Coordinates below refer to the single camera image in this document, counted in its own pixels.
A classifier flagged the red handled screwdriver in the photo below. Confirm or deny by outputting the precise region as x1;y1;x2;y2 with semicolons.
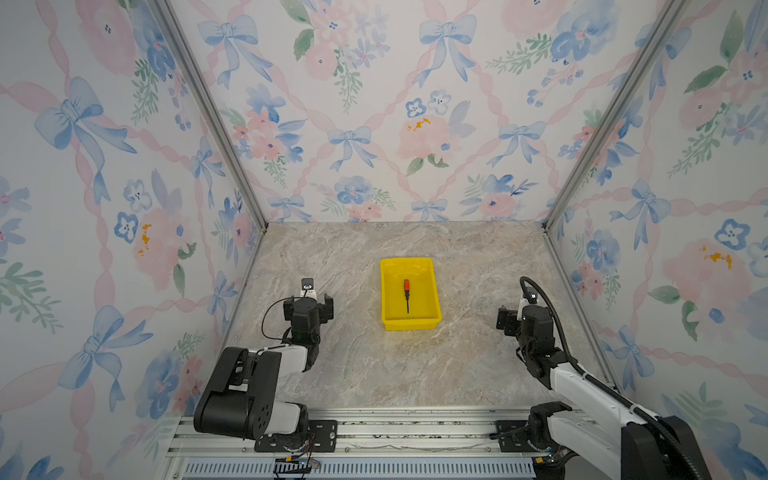
403;279;411;314

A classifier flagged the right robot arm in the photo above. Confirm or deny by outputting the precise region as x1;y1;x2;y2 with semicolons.
491;303;711;479

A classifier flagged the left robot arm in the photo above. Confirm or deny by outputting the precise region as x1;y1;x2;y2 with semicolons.
193;295;334;450

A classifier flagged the yellow plastic bin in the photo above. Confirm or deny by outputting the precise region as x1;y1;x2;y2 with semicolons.
379;258;442;331

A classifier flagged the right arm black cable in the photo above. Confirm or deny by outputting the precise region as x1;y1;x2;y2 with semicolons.
518;275;697;480

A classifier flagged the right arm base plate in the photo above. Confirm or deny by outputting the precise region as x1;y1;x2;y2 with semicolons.
489;420;550;454

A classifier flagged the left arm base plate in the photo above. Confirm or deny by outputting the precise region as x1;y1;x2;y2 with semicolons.
254;420;338;454

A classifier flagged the aluminium mounting rail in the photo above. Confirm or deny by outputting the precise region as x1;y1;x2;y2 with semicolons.
156;407;565;479

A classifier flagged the left aluminium corner post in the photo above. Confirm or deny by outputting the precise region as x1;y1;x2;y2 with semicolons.
148;0;268;234

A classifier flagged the aluminium corner post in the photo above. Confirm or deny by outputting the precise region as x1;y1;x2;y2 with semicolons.
543;0;689;234
148;0;268;234

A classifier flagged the right aluminium corner post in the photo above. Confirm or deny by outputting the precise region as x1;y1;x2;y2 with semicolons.
543;0;689;234

